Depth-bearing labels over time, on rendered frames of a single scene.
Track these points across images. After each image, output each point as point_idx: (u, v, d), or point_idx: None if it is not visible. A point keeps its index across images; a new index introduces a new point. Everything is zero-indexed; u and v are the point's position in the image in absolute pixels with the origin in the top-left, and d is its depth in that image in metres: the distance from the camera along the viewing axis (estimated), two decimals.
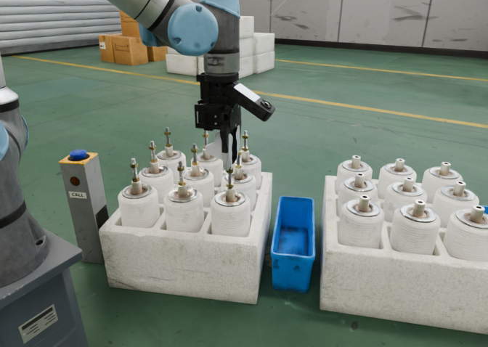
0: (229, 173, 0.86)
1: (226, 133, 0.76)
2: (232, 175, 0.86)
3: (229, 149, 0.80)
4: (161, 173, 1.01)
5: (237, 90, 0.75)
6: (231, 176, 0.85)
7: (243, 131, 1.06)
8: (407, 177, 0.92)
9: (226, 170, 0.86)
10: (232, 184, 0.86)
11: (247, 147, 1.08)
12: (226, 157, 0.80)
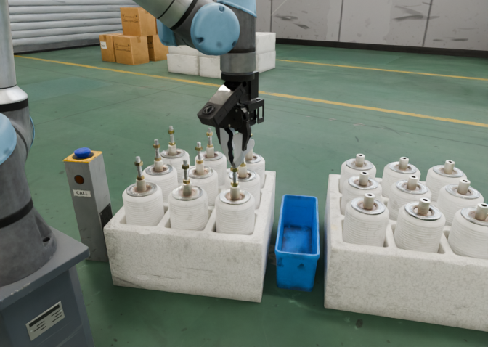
0: (236, 173, 0.86)
1: None
2: (233, 175, 0.86)
3: (223, 143, 0.83)
4: (165, 171, 1.01)
5: (219, 88, 0.77)
6: (232, 174, 0.86)
7: None
8: (412, 176, 0.92)
9: (237, 168, 0.86)
10: (231, 181, 0.87)
11: None
12: (222, 148, 0.85)
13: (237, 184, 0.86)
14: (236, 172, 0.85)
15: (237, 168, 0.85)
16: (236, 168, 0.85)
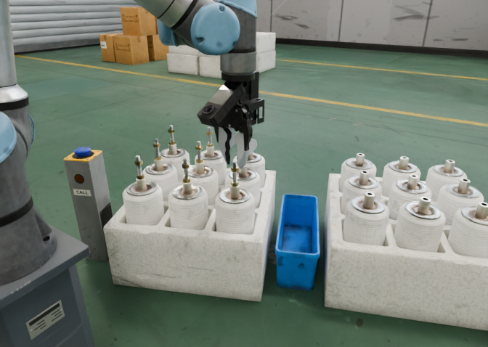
0: (232, 173, 0.86)
1: None
2: (234, 173, 0.86)
3: (221, 142, 0.84)
4: (165, 170, 1.01)
5: (219, 88, 0.77)
6: (236, 173, 0.86)
7: None
8: (412, 174, 0.92)
9: (233, 170, 0.85)
10: (237, 181, 0.87)
11: None
12: (219, 147, 0.85)
13: (230, 183, 0.87)
14: (232, 172, 0.86)
15: (232, 168, 0.85)
16: (232, 167, 0.85)
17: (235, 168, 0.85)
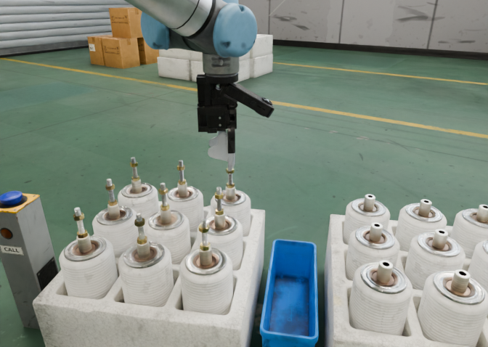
0: (202, 233, 0.64)
1: (234, 133, 0.76)
2: (205, 233, 0.65)
3: (234, 149, 0.80)
4: (122, 218, 0.79)
5: (241, 89, 0.76)
6: (207, 234, 0.64)
7: None
8: (439, 229, 0.71)
9: (200, 230, 0.63)
10: (209, 244, 0.65)
11: (229, 184, 0.86)
12: (233, 157, 0.79)
13: (201, 243, 0.66)
14: None
15: (199, 226, 0.64)
16: (201, 224, 0.64)
17: (202, 228, 0.63)
